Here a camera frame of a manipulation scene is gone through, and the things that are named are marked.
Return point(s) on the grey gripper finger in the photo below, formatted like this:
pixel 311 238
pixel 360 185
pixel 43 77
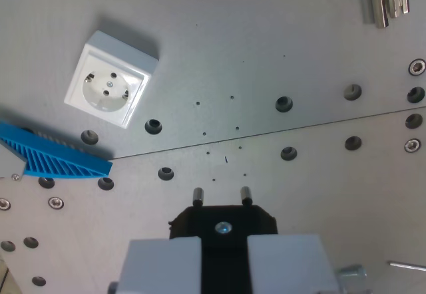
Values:
pixel 159 267
pixel 289 264

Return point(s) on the black two-pin plug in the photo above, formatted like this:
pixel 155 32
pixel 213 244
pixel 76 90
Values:
pixel 226 217

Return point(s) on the hex socket screw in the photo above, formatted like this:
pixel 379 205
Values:
pixel 416 67
pixel 3 204
pixel 412 145
pixel 56 202

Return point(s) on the thin metal rod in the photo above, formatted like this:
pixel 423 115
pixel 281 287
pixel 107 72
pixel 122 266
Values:
pixel 407 266

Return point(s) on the blue ribbed plastic part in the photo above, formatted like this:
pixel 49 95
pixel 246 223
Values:
pixel 56 161

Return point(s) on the grey bracket with screw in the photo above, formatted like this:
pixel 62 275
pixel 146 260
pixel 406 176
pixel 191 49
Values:
pixel 10 164

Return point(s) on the white wall socket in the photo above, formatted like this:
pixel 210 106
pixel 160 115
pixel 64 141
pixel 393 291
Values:
pixel 106 88

